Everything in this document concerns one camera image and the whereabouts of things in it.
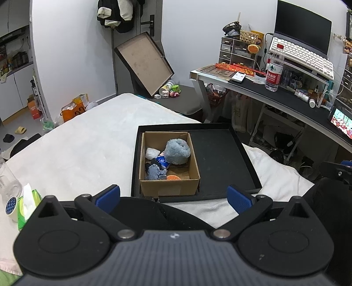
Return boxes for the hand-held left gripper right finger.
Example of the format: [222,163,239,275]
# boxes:
[211,185,320,243]

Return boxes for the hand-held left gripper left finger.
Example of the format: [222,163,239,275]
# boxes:
[35,185,136,243]

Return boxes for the black shallow tray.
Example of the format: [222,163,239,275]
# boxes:
[131,123,263,203]

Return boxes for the small blue denim plush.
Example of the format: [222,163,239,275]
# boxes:
[147,165,168,181]

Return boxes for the brown cardboard box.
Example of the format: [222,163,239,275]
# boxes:
[139,131,201,197]

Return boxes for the blue tissue packet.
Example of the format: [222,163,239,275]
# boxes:
[154,157,171,169]

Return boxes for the grey-blue fluffy plush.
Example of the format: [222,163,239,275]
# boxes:
[163,138,191,165]

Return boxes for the person's black trousers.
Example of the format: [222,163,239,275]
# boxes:
[110,177,352,286]

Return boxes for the tablet screen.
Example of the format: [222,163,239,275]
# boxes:
[327,106,352,139]

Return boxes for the small black fan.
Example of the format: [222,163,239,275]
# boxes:
[269,148,285,164]

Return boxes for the green tissue pack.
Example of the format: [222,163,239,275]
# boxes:
[17,184,42,231]

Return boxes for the white metal rack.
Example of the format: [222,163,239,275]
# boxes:
[249,104,307,150]

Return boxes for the black top desk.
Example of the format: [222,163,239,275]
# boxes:
[190,64,352,152]

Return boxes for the white plastic bag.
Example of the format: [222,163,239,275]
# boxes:
[231,92,251,132]

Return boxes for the green plastic bag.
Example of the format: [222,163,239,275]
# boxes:
[41,118,59,132]

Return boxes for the orange paper bag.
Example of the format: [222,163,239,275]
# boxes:
[61,94,89,123]

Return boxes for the dark cloth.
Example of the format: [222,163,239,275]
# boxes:
[9,133,42,159]

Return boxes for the clear plastic bottle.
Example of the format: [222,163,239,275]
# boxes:
[0,158,23,209]

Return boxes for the clear water bottle red cap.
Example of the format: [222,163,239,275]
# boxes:
[264,44,285,92]

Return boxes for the small orange carton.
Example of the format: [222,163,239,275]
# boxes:
[27,95,42,119]

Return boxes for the white keyboard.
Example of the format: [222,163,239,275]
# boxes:
[268,37,334,80]

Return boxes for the pink cloth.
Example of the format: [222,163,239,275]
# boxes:
[0,257,23,277]

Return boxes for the colourful snack packets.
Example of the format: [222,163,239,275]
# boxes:
[159,81,176,95]

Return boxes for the brown patterned board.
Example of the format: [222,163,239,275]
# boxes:
[197,64,237,81]

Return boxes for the long red box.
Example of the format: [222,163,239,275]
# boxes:
[214,63,268,77]

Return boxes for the green cloth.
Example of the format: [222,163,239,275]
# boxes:
[0,271,21,286]

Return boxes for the leaning black box lid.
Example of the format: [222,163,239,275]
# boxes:
[114,31,175,97]

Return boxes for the grey drawer organizer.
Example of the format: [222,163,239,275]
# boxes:
[218,37,263,69]

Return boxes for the white cabinet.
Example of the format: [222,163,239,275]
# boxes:
[0,25,42,121]

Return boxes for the woven bamboo basket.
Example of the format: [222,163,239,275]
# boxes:
[240,30,264,44]

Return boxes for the hanging black white coat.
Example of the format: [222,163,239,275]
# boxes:
[97,0,145,33]

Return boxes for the black door handle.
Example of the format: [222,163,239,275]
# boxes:
[140,15,155,29]

